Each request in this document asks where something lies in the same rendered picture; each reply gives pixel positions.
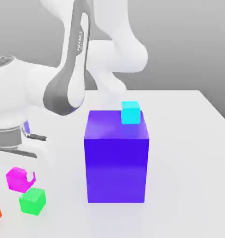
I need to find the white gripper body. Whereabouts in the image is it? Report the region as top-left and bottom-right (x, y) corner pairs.
(0, 143), (51, 171)

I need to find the small magenta cube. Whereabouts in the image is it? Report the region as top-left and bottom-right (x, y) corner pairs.
(6, 166), (37, 194)

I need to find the small green cube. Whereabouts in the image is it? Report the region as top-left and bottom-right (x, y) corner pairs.
(19, 187), (46, 216)

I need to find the small cyan cube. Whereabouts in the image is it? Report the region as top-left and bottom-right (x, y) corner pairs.
(121, 100), (141, 125)

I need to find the large purple box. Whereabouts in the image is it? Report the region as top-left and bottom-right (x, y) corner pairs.
(84, 110), (150, 204)

